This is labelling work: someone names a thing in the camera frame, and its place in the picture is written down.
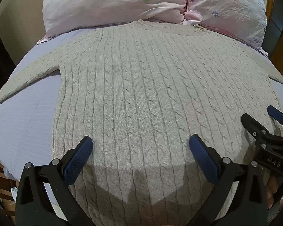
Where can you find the pink floral pillow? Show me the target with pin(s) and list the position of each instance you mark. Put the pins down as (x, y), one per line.
(113, 3)
(228, 9)

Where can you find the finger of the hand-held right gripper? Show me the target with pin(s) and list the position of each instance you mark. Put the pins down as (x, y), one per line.
(277, 115)
(251, 127)

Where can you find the wooden bed frame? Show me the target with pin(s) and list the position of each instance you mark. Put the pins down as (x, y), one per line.
(281, 30)

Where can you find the lavender bed sheet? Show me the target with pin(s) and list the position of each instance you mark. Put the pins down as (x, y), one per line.
(23, 127)

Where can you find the person's right hand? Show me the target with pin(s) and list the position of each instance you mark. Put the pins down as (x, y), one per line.
(273, 190)

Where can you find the wooden slatted chair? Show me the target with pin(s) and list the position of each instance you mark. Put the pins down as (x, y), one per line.
(1, 183)

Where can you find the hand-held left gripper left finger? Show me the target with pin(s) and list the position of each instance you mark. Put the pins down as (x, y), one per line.
(76, 163)

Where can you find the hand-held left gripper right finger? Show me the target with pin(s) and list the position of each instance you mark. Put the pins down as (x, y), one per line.
(204, 163)

